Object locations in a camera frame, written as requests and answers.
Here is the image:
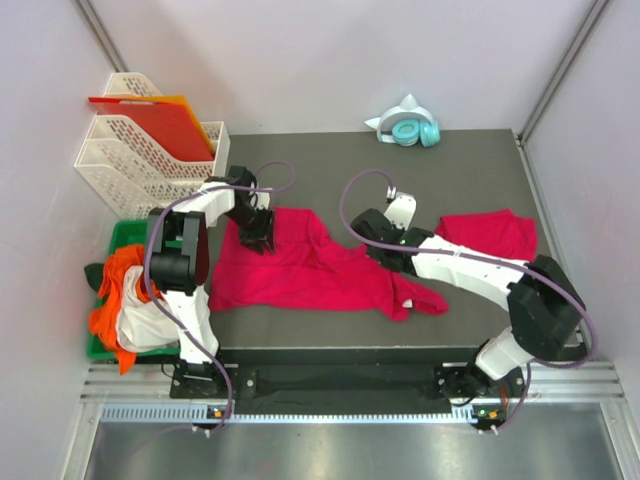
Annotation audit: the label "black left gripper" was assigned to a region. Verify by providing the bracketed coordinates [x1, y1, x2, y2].
[225, 204, 276, 255]

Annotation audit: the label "pink t shirt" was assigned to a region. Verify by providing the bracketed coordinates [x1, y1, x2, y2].
[435, 209, 538, 261]
[209, 208, 449, 322]

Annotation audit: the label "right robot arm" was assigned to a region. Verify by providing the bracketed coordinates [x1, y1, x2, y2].
[350, 209, 585, 396]

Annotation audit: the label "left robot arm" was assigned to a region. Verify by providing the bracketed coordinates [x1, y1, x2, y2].
[143, 166, 275, 397]

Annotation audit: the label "teal cat ear headphones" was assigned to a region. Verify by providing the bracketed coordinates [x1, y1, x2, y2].
[364, 94, 441, 148]

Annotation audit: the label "white file organizer rack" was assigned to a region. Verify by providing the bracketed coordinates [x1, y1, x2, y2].
[74, 72, 231, 220]

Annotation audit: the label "green plastic bin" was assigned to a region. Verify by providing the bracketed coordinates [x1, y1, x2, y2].
[86, 220, 180, 364]

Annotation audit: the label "folded pink t shirt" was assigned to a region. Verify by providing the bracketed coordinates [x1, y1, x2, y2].
[435, 209, 538, 261]

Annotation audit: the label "red orange folder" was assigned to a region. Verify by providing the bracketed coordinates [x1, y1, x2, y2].
[88, 95, 215, 162]

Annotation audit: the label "white t shirt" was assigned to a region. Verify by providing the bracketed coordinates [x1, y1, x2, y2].
[115, 264, 212, 354]

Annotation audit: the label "dark green cloth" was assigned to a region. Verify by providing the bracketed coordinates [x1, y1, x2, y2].
[83, 263, 105, 293]

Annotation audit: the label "orange t shirt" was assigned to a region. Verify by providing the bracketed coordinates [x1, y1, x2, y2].
[88, 244, 171, 375]

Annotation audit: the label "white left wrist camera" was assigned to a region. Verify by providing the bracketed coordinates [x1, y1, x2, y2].
[255, 189, 271, 210]

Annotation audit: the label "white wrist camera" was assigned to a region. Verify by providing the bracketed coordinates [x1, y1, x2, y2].
[255, 189, 271, 210]
[383, 186, 417, 230]

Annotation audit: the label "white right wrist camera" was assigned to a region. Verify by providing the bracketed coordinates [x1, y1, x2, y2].
[383, 186, 417, 230]

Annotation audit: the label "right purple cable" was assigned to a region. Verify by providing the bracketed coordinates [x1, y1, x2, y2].
[338, 169, 600, 435]

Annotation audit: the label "purple cable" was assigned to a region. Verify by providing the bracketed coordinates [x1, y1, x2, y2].
[142, 160, 297, 434]
[338, 169, 600, 435]

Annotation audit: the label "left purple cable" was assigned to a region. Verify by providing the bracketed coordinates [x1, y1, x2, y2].
[142, 160, 297, 434]

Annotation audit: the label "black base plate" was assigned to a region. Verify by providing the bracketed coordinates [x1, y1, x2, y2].
[168, 363, 529, 415]

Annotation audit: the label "grey cable duct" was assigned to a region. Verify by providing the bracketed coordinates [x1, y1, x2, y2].
[100, 403, 498, 425]

